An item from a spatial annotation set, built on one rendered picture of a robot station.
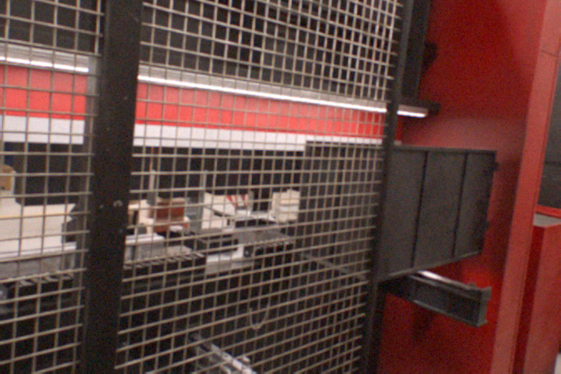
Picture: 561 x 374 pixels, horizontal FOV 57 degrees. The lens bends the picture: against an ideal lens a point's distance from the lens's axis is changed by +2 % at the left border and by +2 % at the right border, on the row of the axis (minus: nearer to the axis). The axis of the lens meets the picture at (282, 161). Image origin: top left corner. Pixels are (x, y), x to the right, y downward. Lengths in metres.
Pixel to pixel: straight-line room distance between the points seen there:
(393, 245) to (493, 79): 0.95
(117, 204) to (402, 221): 1.18
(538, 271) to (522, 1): 1.23
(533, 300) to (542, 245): 0.27
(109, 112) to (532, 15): 1.92
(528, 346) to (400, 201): 1.34
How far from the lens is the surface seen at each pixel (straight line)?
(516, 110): 2.30
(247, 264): 1.36
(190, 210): 4.79
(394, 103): 1.12
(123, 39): 0.70
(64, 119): 1.45
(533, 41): 2.32
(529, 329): 2.80
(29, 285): 1.08
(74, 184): 1.48
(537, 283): 2.75
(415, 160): 1.73
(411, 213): 1.77
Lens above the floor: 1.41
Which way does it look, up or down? 6 degrees down
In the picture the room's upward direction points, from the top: 6 degrees clockwise
